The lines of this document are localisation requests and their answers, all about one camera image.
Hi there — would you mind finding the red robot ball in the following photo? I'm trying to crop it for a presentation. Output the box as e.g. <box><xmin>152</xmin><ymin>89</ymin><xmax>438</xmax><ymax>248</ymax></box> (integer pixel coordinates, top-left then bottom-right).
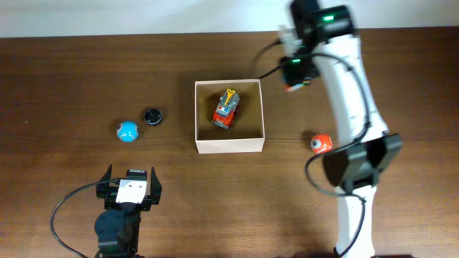
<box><xmin>311</xmin><ymin>134</ymin><xmax>333</xmax><ymax>154</ymax></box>

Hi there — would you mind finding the pink cardboard box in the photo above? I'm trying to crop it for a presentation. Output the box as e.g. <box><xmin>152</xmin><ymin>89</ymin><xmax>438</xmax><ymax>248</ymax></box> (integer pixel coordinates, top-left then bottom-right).
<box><xmin>194</xmin><ymin>79</ymin><xmax>265</xmax><ymax>154</ymax></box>

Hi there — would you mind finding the colourful puzzle cube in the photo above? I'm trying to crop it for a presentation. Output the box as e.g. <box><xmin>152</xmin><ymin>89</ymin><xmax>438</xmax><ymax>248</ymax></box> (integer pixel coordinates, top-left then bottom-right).
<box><xmin>285</xmin><ymin>80</ymin><xmax>311</xmax><ymax>92</ymax></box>

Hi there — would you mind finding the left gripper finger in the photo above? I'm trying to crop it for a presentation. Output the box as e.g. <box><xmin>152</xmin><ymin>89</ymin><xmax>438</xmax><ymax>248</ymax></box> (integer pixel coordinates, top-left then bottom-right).
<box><xmin>98</xmin><ymin>164</ymin><xmax>113</xmax><ymax>187</ymax></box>
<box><xmin>150</xmin><ymin>167</ymin><xmax>162</xmax><ymax>196</ymax></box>

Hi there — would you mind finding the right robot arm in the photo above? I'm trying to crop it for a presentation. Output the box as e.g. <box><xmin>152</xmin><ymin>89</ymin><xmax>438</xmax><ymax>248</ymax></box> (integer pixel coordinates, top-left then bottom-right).
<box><xmin>280</xmin><ymin>1</ymin><xmax>402</xmax><ymax>257</ymax></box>

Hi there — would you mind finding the red toy fire truck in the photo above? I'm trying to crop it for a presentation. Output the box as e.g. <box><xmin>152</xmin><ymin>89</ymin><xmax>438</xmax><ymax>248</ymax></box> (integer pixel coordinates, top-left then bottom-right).
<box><xmin>212</xmin><ymin>89</ymin><xmax>240</xmax><ymax>129</ymax></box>

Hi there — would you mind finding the blue robot ball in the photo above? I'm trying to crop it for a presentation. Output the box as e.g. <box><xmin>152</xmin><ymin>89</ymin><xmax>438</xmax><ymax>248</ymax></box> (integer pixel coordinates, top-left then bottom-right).
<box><xmin>116</xmin><ymin>121</ymin><xmax>139</xmax><ymax>143</ymax></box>

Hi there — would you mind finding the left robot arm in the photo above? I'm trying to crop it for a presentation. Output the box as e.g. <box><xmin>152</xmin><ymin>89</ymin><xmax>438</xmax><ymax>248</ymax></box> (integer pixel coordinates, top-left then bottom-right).
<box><xmin>94</xmin><ymin>167</ymin><xmax>162</xmax><ymax>257</ymax></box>

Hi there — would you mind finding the black round wheel cap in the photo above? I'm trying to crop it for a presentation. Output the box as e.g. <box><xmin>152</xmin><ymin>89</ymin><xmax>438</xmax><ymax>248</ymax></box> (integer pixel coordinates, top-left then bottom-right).
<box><xmin>143</xmin><ymin>108</ymin><xmax>163</xmax><ymax>126</ymax></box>

